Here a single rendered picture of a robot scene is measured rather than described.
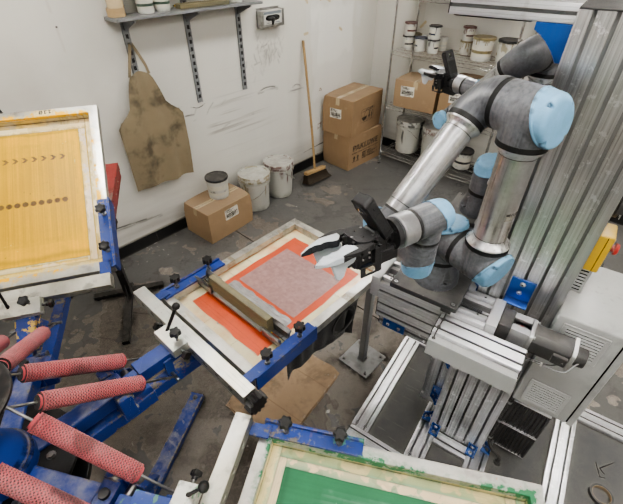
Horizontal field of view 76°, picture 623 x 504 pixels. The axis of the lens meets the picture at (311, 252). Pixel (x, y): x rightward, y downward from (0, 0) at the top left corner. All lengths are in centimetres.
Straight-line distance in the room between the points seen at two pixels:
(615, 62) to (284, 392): 212
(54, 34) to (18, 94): 42
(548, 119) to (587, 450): 186
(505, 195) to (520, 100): 22
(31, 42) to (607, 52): 282
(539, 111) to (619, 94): 28
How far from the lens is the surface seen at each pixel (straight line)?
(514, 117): 100
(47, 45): 312
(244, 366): 144
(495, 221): 111
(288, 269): 182
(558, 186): 129
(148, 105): 336
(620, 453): 260
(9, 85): 309
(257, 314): 150
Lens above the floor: 215
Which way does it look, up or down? 39 degrees down
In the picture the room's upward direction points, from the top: straight up
